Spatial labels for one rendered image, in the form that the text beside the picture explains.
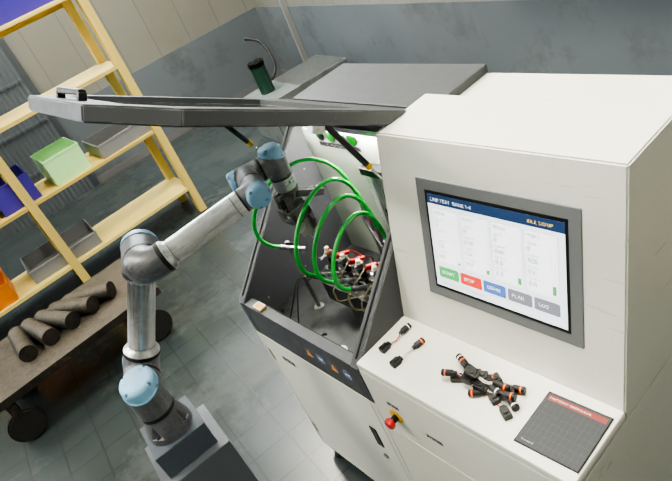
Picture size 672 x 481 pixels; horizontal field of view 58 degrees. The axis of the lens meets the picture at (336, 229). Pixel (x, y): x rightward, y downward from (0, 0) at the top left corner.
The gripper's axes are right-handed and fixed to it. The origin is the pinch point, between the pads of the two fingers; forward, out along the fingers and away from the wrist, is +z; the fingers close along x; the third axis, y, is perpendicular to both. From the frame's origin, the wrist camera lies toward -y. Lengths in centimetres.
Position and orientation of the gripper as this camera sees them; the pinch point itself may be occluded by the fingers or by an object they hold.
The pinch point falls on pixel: (314, 232)
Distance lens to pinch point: 205.9
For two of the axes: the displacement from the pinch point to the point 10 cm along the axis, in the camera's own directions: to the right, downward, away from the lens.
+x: 6.3, 2.0, -7.5
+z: 3.5, 7.9, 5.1
